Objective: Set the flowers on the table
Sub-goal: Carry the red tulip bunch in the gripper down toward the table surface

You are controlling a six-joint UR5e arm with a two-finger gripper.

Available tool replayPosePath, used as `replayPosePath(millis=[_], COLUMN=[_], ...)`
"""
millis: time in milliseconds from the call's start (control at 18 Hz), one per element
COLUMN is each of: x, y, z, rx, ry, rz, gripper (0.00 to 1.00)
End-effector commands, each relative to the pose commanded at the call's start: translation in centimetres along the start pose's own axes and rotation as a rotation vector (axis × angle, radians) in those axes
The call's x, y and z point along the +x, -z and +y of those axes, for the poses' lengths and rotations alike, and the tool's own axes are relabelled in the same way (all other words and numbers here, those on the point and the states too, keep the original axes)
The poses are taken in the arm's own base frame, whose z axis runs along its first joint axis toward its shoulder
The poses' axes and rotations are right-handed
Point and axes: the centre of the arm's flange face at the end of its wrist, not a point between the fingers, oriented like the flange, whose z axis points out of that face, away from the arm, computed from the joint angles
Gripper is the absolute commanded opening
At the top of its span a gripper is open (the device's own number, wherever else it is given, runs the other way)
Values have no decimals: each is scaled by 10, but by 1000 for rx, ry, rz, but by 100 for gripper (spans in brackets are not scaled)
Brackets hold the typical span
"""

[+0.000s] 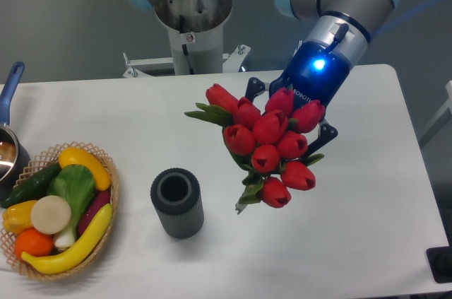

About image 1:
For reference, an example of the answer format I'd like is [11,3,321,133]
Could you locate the red tulip bouquet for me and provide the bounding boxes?
[186,84,326,213]

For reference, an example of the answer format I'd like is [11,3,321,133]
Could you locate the purple sweet potato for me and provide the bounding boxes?
[77,189,111,237]

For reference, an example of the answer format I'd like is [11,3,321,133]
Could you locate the woven wicker basket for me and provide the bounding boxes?
[1,142,119,281]

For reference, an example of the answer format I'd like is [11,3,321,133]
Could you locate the blue handled saucepan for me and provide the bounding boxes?
[1,61,30,201]

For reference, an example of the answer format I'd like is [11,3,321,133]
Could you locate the green leafy bok choy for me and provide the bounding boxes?
[47,165,95,251]

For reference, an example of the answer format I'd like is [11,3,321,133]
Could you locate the white frame at right edge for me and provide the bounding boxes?
[418,81,451,148]

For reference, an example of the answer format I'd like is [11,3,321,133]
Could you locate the orange fruit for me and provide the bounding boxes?
[13,228,54,259]

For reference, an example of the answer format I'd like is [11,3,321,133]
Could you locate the yellow bell pepper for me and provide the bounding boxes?
[2,200,37,235]

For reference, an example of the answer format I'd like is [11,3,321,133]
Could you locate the yellow banana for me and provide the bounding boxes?
[21,204,113,275]

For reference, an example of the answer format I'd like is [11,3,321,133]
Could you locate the green cucumber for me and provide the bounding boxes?
[1,163,61,209]

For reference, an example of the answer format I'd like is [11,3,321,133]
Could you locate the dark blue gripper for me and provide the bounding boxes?
[244,42,350,156]

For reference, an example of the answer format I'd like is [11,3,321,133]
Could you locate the black device at table edge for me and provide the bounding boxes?
[426,246,451,283]

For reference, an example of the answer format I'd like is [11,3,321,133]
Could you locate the beige round disc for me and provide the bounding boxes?
[30,195,71,235]

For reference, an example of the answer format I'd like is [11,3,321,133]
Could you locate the dark grey ribbed vase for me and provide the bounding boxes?
[150,168,204,239]

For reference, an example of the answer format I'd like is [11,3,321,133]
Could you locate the yellow squash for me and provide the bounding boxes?
[58,147,111,191]

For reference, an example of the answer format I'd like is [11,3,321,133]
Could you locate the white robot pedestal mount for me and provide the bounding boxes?
[123,0,251,78]

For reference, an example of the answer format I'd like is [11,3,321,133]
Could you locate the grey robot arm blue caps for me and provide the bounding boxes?
[129,0,400,107]

